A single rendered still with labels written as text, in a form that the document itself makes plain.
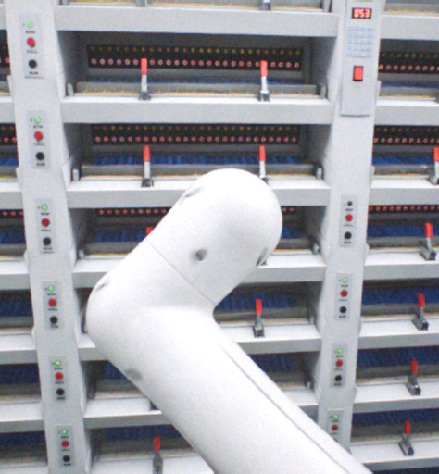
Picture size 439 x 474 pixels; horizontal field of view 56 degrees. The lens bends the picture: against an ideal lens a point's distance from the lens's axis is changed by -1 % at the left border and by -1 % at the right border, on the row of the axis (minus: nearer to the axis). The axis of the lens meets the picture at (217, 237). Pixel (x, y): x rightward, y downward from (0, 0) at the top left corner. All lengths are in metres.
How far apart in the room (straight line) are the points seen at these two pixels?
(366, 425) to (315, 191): 0.74
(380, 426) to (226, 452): 1.06
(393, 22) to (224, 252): 0.82
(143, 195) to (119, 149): 0.21
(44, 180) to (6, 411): 0.60
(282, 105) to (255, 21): 0.19
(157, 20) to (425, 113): 0.64
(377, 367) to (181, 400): 0.98
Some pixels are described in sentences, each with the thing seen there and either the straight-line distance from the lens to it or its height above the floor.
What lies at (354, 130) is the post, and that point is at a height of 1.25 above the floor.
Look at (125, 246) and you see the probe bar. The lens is 1.05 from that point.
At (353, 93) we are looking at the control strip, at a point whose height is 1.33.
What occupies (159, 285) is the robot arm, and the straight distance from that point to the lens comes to 0.38.
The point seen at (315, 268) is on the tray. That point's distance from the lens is 1.04.
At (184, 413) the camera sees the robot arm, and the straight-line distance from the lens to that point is 0.38.
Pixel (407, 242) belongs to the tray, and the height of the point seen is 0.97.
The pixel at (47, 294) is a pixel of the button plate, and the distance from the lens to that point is 1.05.
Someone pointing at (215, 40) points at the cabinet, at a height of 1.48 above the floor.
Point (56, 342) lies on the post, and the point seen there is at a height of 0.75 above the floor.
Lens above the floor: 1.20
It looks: 12 degrees down
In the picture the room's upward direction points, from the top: straight up
